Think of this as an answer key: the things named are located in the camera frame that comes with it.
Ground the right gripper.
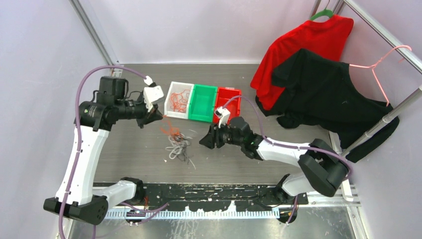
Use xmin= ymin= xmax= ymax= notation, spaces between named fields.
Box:
xmin=200 ymin=119 xmax=244 ymax=149

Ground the orange cable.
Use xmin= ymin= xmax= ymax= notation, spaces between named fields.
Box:
xmin=160 ymin=115 xmax=182 ymax=138
xmin=169 ymin=90 xmax=192 ymax=114

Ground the cable bundle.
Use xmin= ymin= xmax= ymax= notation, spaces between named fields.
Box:
xmin=164 ymin=130 xmax=198 ymax=164

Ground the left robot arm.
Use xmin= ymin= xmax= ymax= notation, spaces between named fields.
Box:
xmin=43 ymin=76 xmax=164 ymax=225

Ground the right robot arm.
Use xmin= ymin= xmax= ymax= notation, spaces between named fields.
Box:
xmin=199 ymin=117 xmax=350 ymax=205

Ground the white plastic bin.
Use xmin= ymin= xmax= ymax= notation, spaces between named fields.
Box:
xmin=164 ymin=81 xmax=194 ymax=120

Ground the green plastic bin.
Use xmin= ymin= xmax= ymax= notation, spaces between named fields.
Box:
xmin=188 ymin=84 xmax=218 ymax=122

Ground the red plastic bin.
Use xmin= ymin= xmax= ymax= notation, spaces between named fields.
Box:
xmin=213 ymin=87 xmax=243 ymax=123

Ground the black t-shirt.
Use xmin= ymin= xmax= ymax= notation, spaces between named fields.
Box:
xmin=256 ymin=49 xmax=393 ymax=149

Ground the red t-shirt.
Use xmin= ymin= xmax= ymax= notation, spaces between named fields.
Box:
xmin=250 ymin=15 xmax=354 ymax=116

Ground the green hanger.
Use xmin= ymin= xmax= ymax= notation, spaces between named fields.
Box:
xmin=309 ymin=0 xmax=334 ymax=21

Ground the pink hanger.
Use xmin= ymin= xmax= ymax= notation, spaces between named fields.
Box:
xmin=348 ymin=45 xmax=413 ymax=107

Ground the metal clothes rack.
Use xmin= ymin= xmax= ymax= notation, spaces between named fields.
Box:
xmin=332 ymin=0 xmax=422 ymax=157

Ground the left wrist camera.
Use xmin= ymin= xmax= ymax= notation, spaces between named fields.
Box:
xmin=143 ymin=76 xmax=164 ymax=112

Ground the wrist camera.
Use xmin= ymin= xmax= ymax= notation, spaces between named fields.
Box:
xmin=143 ymin=76 xmax=164 ymax=112
xmin=214 ymin=107 xmax=230 ymax=128

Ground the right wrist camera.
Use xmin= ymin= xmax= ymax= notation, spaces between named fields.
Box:
xmin=214 ymin=107 xmax=230 ymax=128

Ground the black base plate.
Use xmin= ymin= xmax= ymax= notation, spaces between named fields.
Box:
xmin=125 ymin=183 xmax=309 ymax=212

